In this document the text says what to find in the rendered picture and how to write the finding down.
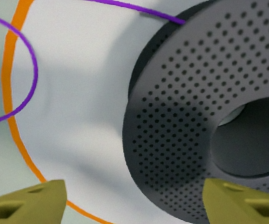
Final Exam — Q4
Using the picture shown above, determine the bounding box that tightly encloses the white flat disc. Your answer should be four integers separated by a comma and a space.
11, 0, 191, 224

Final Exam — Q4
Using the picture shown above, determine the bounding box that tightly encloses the purple wire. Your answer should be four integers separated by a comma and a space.
0, 0, 187, 120

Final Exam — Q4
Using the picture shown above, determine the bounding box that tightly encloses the orange painted ring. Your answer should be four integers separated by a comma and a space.
1, 0, 113, 224

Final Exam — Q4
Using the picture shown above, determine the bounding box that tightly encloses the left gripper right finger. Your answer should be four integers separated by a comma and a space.
202, 178, 269, 224

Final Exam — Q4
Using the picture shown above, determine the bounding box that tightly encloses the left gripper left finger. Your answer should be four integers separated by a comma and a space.
0, 179, 68, 224

